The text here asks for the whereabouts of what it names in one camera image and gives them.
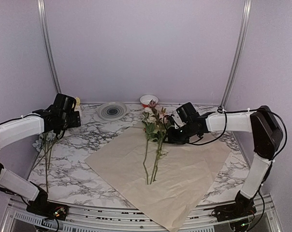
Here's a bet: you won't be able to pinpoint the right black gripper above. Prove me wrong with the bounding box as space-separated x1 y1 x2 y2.
162 122 197 145

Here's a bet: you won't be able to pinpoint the dark pink fake sprig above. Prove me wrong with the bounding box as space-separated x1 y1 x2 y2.
148 100 171 184

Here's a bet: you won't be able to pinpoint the pink fake rose stem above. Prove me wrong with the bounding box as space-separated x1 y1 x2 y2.
142 106 160 185

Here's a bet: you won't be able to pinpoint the blue fake flower stem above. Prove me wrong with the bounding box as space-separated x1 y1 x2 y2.
32 132 58 192

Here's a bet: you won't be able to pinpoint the peach wrapping paper sheet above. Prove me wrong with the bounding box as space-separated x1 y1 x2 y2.
85 123 230 232

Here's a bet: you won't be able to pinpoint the yellow fake flower stem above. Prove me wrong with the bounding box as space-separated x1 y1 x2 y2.
33 98 80 140

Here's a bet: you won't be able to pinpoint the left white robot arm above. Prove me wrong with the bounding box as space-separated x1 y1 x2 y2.
0 93 81 215

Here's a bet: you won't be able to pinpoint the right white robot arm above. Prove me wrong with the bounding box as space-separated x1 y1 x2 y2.
163 102 286 217

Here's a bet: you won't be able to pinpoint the orange and white bowl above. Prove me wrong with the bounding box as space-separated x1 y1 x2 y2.
140 95 159 108

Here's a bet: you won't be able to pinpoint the grey striped plate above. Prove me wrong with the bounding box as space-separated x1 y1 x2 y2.
96 101 129 121

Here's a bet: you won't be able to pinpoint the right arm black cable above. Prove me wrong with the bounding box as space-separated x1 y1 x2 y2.
162 106 288 160

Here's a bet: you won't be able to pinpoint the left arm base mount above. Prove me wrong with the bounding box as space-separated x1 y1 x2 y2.
26 195 69 220

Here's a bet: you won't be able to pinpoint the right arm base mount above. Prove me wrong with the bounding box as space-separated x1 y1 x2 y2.
211 192 257 222

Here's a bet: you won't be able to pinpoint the left aluminium corner post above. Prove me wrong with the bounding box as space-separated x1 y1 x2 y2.
37 0 62 94

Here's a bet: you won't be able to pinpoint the aluminium front rail frame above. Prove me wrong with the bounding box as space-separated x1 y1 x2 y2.
0 190 284 232

